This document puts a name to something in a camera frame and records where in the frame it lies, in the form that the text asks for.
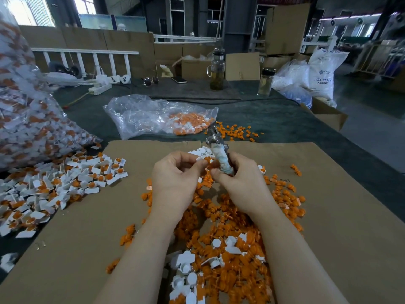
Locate white power strip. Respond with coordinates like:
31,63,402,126
79,73,131,95

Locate pile of orange and white parts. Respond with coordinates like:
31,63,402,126
106,145,307,304

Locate person's left forearm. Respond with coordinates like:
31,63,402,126
94,213,183,304

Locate white metal rack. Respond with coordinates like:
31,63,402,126
352,38,405,76

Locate clear blue plastic bag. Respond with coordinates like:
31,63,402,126
272,59,313,108

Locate large clear bag of seals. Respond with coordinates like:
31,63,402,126
0,12,101,170

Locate glass tea jar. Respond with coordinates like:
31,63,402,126
208,49,227,90

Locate person's right hand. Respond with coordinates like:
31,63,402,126
211,152,277,219

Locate row of upright cardboard sheets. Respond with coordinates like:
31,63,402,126
19,26,218,77

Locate person's right forearm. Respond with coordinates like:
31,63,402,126
252,209,350,304

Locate person's left hand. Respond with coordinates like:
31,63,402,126
150,151,207,220

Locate flat brown cardboard panel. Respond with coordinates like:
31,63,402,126
225,52,261,81

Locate silver red-handled pliers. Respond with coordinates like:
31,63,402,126
204,125,235,176

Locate small clear plastic bag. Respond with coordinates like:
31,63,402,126
104,94,219,140

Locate white oval plastic device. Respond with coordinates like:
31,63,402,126
44,71,80,87

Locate brown cardboard sheet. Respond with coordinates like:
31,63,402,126
199,141,405,304
0,140,203,304

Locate open cardboard box with paper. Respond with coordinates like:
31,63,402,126
171,55,213,80

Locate open brown cardboard box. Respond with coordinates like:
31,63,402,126
300,97,349,132

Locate white railing frame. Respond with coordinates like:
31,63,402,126
30,47,139,77

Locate glass bottle with black lid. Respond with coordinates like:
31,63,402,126
258,68,276,97

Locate dark steel pillar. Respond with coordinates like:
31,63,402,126
223,0,258,53

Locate scatter of orange offcuts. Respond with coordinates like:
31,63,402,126
215,122,263,142

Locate white woven sack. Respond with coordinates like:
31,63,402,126
308,36,349,108

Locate tall brown cardboard box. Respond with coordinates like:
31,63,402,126
265,3,311,56

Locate pile of assembled white-orange parts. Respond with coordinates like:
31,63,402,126
0,146,129,274

